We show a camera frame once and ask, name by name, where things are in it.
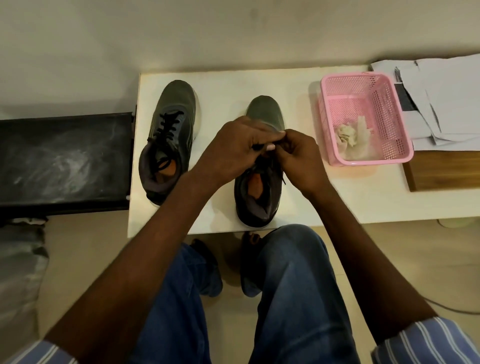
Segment thin grey cable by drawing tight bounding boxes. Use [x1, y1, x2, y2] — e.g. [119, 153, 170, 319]
[424, 296, 480, 316]

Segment person's left hand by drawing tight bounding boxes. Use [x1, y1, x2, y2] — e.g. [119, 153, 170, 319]
[189, 116, 286, 186]

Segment person's right hand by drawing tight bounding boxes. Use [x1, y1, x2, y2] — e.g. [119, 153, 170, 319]
[273, 129, 333, 200]

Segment crumpled white tissue paper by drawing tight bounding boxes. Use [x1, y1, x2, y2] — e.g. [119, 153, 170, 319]
[334, 116, 377, 161]

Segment person's left forearm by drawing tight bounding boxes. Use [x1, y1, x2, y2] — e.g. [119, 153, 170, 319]
[44, 169, 222, 364]

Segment stack of white papers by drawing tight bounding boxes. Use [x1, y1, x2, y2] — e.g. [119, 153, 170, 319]
[370, 53, 480, 146]

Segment grey sports shoe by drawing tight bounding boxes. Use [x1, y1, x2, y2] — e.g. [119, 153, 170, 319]
[138, 79, 202, 206]
[233, 95, 286, 229]

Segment grey bag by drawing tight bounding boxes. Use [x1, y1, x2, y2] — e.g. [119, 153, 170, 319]
[0, 221, 50, 349]

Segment black shoelace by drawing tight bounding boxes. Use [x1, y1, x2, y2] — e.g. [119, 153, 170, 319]
[252, 142, 288, 187]
[147, 110, 185, 148]

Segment person's right forearm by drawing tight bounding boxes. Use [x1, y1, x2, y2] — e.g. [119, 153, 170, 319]
[303, 185, 449, 345]

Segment blue jeans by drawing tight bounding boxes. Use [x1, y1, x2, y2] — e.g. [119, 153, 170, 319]
[128, 224, 361, 364]

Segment black bench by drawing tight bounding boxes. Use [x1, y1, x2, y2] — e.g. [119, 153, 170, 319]
[0, 111, 136, 222]

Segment striped shirt sleeve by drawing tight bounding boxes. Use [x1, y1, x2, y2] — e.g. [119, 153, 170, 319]
[370, 316, 480, 364]
[0, 339, 80, 364]

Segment dark sandal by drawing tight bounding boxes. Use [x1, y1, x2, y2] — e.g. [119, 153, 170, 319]
[190, 238, 219, 268]
[241, 230, 264, 247]

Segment pink plastic basket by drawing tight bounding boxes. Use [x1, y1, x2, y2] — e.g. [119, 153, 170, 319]
[319, 72, 415, 167]

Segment brown wooden board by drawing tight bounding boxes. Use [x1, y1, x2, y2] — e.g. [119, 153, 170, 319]
[402, 149, 480, 193]

